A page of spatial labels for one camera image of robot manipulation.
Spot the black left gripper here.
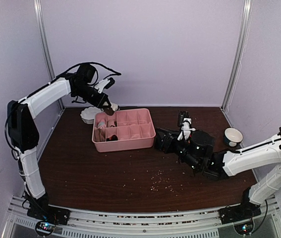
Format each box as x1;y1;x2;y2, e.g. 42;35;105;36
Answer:
74;83;111;109

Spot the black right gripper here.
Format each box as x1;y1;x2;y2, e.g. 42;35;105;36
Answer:
156;128;201;172

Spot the beige brown striped sock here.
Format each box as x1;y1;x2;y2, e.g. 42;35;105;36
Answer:
103;103;119;116

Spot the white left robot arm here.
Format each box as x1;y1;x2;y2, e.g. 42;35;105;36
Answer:
4;62;121;199

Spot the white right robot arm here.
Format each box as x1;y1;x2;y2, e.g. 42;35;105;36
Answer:
155;111;281;219

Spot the white scalloped ceramic bowl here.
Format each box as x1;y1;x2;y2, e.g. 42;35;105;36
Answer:
80;107;100;124

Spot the white dark blue cup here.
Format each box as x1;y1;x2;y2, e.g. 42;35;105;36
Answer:
224;127;243;147

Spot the pink and mint rolled sock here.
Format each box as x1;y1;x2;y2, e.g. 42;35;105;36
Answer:
97;119;107;129

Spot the beige rolled sock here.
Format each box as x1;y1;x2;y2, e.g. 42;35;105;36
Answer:
107;119;117;127

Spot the black sock in tray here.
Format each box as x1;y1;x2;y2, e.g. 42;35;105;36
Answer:
106;135;118;141

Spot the pink divided organizer tray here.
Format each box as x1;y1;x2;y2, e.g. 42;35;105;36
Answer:
92;108;156;152

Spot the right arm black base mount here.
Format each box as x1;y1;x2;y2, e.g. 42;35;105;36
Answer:
218;202;261;224

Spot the left aluminium frame post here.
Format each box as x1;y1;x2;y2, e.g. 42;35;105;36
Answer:
33;0;65;111

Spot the aluminium frame post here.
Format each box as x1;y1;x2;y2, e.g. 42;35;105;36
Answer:
222;0;253;113
33;0;65;111

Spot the right aluminium frame post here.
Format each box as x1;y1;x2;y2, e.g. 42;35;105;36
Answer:
222;0;253;113

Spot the front aluminium rail base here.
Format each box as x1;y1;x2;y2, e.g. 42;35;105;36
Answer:
5;194;281;238

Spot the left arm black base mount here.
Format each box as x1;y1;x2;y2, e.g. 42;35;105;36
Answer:
27;194;70;225

